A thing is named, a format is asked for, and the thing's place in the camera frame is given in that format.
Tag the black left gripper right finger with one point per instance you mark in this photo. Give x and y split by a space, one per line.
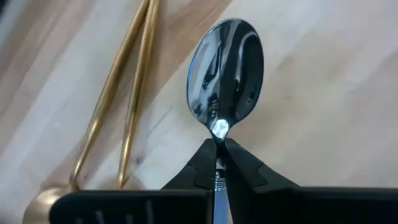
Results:
295 205

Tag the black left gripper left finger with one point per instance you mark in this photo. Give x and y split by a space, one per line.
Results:
140 207

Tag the gold spoon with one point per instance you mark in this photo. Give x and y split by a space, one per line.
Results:
40 205
136 96

